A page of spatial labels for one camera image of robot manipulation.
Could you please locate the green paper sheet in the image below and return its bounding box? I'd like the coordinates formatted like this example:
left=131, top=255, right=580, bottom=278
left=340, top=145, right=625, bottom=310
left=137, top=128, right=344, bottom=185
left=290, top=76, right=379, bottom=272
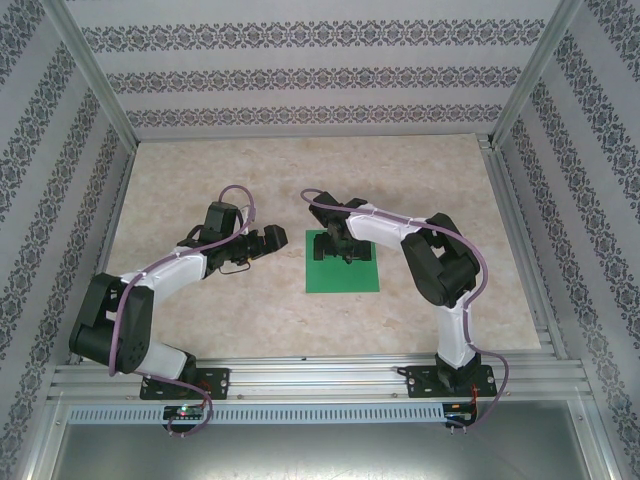
left=304, top=228, right=381, bottom=294

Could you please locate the grey sheet metal panel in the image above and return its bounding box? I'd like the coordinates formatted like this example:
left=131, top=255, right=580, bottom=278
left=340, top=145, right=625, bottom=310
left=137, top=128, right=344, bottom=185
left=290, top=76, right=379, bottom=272
left=47, top=422, right=596, bottom=480

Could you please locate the aluminium side rail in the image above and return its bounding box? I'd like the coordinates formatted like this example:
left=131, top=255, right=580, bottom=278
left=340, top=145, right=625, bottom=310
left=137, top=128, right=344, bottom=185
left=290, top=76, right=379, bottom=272
left=477, top=133, right=571, bottom=361
left=67, top=142, right=139, bottom=365

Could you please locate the long aluminium mounting rail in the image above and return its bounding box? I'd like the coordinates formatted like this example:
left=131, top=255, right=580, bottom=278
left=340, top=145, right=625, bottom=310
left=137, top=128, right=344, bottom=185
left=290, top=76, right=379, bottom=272
left=49, top=355, right=589, bottom=401

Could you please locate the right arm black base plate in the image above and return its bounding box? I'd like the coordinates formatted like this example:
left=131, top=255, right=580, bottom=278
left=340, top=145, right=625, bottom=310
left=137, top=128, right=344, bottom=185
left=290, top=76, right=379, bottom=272
left=405, top=364, right=497, bottom=400

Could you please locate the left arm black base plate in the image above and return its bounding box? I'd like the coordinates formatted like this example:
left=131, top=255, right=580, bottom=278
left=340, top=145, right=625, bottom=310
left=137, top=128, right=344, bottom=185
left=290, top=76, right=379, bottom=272
left=139, top=367, right=231, bottom=401

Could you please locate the slotted grey cable duct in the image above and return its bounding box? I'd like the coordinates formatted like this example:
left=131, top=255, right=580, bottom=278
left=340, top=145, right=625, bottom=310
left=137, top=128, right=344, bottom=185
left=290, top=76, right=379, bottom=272
left=67, top=402, right=446, bottom=424

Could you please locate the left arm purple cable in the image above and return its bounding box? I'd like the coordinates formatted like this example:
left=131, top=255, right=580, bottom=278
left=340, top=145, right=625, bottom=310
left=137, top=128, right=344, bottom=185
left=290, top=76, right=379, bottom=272
left=107, top=184, right=259, bottom=440

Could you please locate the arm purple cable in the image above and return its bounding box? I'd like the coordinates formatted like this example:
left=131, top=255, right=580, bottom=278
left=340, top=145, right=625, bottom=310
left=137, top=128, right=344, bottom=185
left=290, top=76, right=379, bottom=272
left=299, top=187, right=512, bottom=435
left=107, top=184, right=259, bottom=440

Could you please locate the aluminium frame post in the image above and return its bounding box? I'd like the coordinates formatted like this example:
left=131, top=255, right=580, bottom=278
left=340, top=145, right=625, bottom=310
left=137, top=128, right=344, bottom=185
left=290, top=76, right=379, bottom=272
left=47, top=0, right=139, bottom=146
left=492, top=0, right=587, bottom=147

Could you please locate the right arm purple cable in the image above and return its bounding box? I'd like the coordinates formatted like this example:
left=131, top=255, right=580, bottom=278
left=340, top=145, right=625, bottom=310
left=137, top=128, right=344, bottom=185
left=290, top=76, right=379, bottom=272
left=299, top=187, right=512, bottom=435

